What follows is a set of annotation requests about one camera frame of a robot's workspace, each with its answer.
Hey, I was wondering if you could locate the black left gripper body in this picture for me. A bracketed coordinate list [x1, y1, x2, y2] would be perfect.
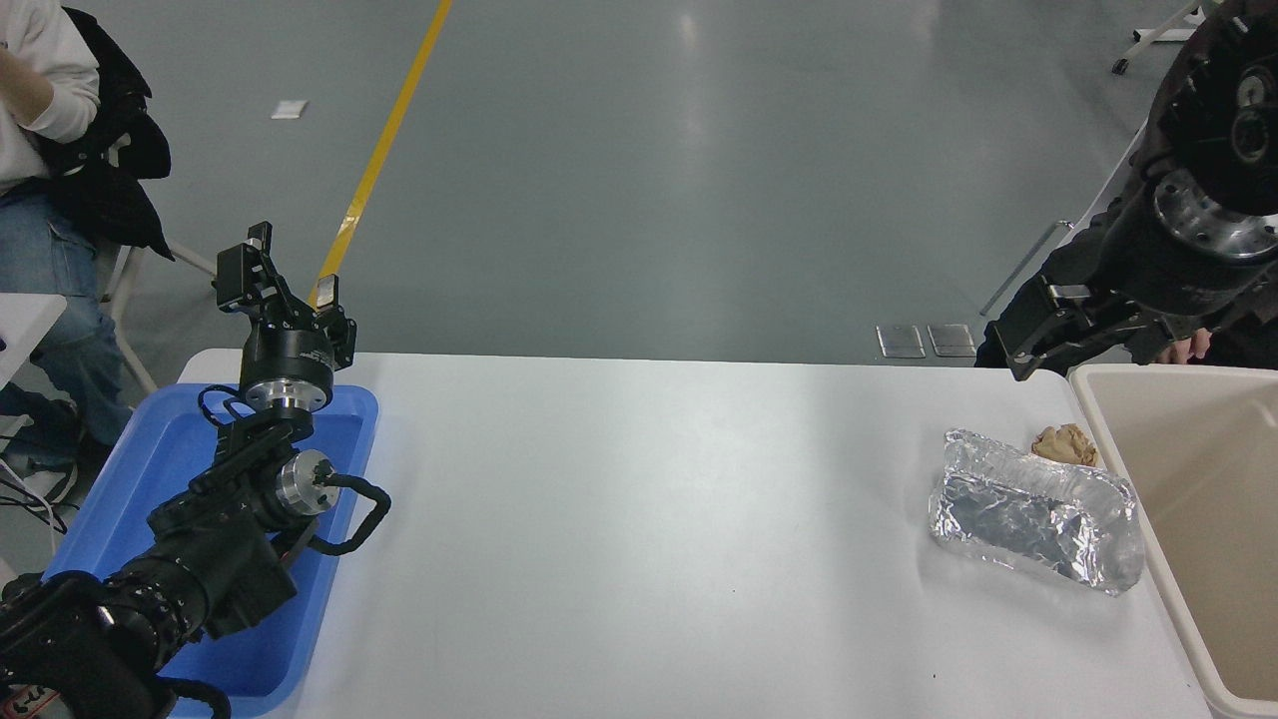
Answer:
[240, 322, 337, 392]

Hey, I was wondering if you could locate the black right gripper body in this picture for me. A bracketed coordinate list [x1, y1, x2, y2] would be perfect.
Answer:
[1098, 195, 1265, 337]

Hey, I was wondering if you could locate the foil tray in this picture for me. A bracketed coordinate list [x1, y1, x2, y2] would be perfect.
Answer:
[927, 428, 1146, 598]

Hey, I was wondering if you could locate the person's hand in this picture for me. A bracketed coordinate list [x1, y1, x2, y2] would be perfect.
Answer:
[0, 46, 55, 128]
[1158, 328, 1214, 365]

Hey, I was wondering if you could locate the person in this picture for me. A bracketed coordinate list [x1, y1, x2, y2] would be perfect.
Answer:
[973, 215, 1278, 370]

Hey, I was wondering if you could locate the crumpled tan paper ball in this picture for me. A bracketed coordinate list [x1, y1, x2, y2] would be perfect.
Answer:
[1030, 423, 1104, 470]

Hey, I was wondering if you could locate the blue plastic tray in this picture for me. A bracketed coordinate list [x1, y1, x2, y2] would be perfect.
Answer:
[45, 382, 380, 718]

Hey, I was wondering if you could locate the black jacket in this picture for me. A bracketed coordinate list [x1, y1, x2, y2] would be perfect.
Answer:
[35, 8, 176, 263]

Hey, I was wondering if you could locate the large pale bin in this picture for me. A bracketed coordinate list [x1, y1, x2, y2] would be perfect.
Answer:
[1068, 362, 1278, 719]

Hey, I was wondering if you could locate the small white table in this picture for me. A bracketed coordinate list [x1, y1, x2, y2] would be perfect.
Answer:
[0, 293, 69, 390]

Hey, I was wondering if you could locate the white chair frame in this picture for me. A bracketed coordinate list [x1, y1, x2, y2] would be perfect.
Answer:
[100, 135, 218, 395]

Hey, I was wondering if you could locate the white wheeled frame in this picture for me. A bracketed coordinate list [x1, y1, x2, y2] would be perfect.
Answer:
[1111, 0, 1214, 76]

